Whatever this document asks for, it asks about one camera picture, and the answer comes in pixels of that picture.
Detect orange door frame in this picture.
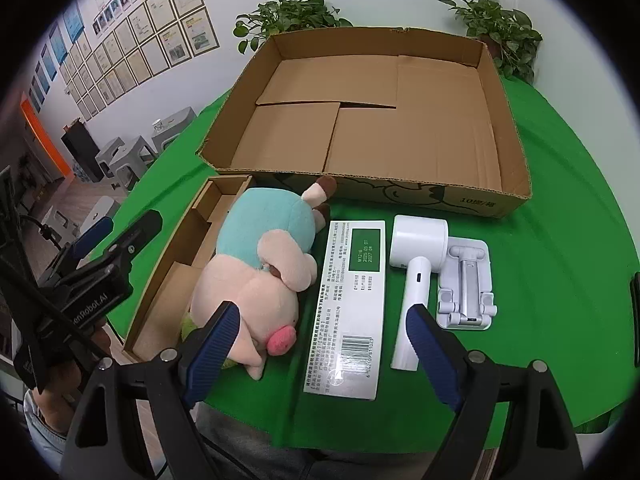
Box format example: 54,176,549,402
20,99,76,181

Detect white box green label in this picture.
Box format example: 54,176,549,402
303,220,387,402

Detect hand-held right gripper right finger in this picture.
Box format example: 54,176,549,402
406,304,586,480

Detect person's blue jeans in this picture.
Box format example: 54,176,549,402
22,390,71,443

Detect wall of framed certificates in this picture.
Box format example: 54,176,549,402
30,0,221,121

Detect bushy green potted plant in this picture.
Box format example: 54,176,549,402
234,0,353,55

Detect green tablecloth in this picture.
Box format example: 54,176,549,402
107,80,640,448

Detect white low table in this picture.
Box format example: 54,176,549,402
42,195,121,241

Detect black cable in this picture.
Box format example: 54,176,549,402
0,215,108,366

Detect large cardboard box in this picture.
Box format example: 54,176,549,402
195,26,532,219

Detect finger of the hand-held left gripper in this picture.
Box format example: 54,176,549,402
47,216,117,286
97,209,164,273

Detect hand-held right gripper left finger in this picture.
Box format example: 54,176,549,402
60,300,242,480

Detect pink pig plush toy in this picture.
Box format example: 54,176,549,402
181,176,337,381

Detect long brown cardboard tray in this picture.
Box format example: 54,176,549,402
122,175,256,363

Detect white handheld appliance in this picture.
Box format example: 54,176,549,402
389,214,450,372

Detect person's left hand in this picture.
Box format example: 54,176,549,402
37,325,115,413

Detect grey plastic stool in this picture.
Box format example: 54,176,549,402
95,136,153,183
150,106,197,153

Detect white folding phone stand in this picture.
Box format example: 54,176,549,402
434,236,498,332

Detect black cabinet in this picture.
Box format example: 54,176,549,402
61,121,103,181

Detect tall green potted plant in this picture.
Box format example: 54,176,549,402
439,0,543,85

